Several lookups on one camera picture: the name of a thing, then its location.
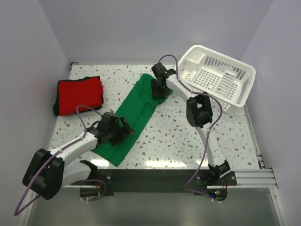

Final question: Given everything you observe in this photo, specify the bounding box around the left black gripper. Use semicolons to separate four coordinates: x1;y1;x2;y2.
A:
107;116;134;146

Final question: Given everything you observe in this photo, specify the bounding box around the green t-shirt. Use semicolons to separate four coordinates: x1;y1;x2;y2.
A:
92;73;167;166

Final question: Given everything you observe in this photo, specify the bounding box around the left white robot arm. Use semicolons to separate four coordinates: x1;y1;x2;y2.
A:
22;112;134;200

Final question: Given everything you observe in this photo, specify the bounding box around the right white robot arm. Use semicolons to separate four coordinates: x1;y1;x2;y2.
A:
151;63;230;185

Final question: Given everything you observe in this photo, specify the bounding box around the white plastic basket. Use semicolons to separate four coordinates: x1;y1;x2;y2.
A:
178;45;256;114

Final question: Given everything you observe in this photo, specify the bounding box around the red folded t-shirt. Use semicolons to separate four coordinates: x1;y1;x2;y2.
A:
57;76;103;116

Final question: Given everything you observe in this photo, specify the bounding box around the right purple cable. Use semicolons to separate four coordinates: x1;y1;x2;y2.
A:
158;54;224;202

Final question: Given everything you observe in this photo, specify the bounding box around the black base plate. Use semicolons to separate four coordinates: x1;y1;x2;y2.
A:
74;169;237;201

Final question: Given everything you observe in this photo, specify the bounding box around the aluminium frame rail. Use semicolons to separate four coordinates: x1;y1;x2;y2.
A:
63;167;278;189

